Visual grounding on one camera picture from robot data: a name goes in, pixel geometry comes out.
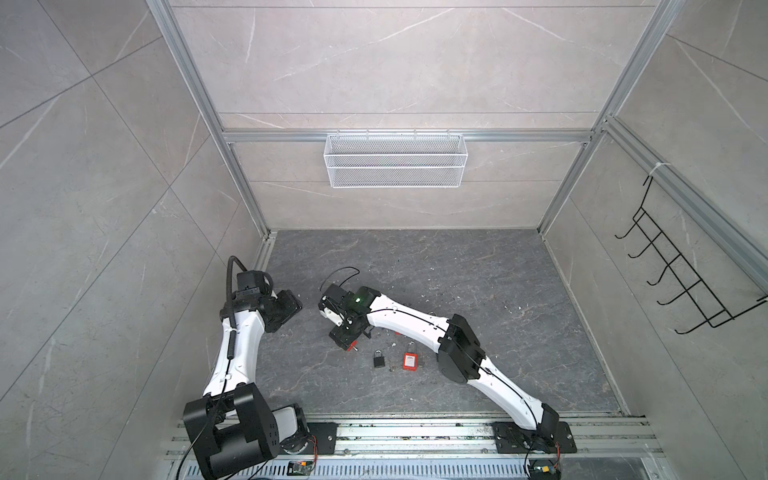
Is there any small black padlock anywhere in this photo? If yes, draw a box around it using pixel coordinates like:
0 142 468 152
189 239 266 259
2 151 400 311
373 350 386 368

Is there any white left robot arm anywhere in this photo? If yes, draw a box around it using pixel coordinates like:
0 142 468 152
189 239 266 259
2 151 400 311
183 256 312 479

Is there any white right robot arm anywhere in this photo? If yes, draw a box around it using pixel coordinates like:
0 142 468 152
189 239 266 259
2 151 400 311
318 283 577 454

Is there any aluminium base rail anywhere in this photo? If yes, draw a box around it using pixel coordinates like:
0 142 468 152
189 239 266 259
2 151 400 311
164 412 664 480

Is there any white wire mesh basket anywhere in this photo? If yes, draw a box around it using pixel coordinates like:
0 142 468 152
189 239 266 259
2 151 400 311
323 133 469 189

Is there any black wire hook rack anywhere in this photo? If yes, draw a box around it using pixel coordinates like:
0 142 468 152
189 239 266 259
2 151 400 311
614 175 767 336

